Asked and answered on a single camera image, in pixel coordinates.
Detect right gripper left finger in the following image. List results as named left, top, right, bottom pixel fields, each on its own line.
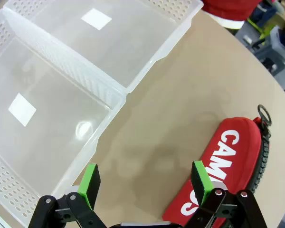
left=28, top=163, right=103, bottom=228

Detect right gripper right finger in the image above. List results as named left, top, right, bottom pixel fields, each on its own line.
left=184, top=161, right=269, bottom=228

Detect red CAMPUS pencil case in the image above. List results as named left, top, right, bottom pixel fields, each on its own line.
left=161, top=104, right=273, bottom=228

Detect white perforated plastic basket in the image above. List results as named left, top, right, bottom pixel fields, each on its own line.
left=3, top=0, right=204, bottom=94
left=0, top=9, right=128, bottom=228

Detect white square label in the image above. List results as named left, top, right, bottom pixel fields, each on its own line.
left=8, top=93, right=37, bottom=127
left=80, top=8, right=113, bottom=31

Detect grey storage basket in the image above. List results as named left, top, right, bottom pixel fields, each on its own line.
left=269, top=25, right=285, bottom=66

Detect person in red jacket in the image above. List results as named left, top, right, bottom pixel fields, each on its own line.
left=201, top=0, right=262, bottom=30

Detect green frame stool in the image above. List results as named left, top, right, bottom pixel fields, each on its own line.
left=247, top=19, right=271, bottom=46

